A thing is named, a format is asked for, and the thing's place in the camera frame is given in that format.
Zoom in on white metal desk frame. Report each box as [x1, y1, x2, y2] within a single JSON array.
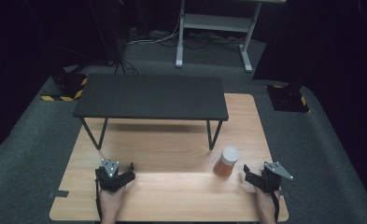
[[175, 0, 288, 74]]

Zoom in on grey tape strip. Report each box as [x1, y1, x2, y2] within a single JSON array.
[[48, 189, 70, 200]]

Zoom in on black desktop shelf riser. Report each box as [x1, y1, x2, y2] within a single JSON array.
[[72, 73, 230, 151]]

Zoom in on black floor cables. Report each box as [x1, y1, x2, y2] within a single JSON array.
[[113, 58, 139, 76]]

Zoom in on black gripper strap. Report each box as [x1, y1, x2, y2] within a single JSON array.
[[272, 191, 281, 222]]

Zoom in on dark curtain panel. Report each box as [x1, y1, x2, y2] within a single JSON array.
[[251, 0, 310, 89]]

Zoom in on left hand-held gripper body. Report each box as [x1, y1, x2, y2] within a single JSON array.
[[94, 159, 130, 193]]

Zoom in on person's right hand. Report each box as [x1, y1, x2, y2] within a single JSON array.
[[253, 186, 281, 224]]

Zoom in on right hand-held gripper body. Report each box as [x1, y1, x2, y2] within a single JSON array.
[[255, 161, 294, 194]]

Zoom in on black stand base, hazard tape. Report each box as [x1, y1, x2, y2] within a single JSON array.
[[265, 83, 311, 114], [40, 72, 89, 103]]

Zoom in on white-lidded jar with orange contents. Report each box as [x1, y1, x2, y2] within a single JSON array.
[[213, 146, 240, 178]]

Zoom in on person's left hand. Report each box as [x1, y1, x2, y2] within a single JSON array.
[[98, 185, 127, 224]]

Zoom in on white floor cables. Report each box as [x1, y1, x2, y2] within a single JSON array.
[[126, 18, 181, 47]]

